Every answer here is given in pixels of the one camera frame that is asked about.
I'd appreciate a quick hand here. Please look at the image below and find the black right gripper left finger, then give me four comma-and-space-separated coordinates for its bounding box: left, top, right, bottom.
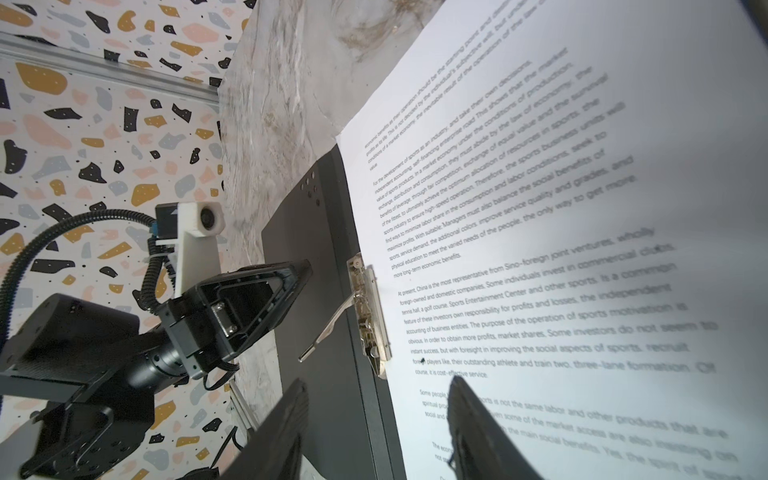
221, 379, 309, 480

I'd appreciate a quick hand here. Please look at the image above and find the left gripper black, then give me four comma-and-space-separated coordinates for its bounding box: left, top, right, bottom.
156, 260, 312, 379

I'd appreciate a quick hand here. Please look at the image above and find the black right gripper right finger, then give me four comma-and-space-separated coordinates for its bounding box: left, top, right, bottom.
447, 376, 542, 480

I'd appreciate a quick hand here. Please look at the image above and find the orange black file folder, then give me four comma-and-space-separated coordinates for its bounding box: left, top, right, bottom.
262, 147, 406, 479

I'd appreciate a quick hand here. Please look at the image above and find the text page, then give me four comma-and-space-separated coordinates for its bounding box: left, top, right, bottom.
338, 1, 767, 479

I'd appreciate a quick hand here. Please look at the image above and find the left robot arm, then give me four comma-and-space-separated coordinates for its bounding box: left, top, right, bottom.
1, 260, 312, 479

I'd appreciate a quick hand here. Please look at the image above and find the metal folder clip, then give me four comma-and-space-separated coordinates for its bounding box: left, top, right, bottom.
298, 252, 392, 380

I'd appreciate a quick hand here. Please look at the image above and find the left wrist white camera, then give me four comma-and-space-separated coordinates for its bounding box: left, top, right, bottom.
153, 201, 226, 298

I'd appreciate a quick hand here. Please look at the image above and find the aluminium corner post left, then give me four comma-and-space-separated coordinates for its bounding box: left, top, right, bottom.
1, 33, 218, 106

